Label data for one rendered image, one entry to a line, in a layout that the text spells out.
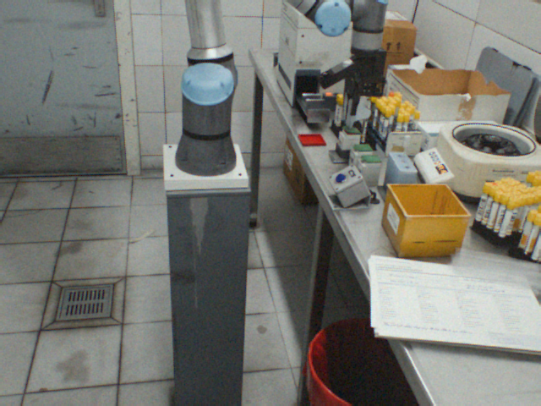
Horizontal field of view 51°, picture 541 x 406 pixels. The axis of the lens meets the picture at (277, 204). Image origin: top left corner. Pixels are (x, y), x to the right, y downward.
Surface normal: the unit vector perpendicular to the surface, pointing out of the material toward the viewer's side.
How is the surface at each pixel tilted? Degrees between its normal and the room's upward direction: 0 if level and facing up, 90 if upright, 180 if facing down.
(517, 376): 0
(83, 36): 90
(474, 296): 0
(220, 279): 90
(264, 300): 0
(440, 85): 89
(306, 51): 90
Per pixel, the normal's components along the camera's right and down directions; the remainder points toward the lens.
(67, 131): 0.18, 0.51
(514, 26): -0.98, 0.04
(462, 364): 0.06, -0.87
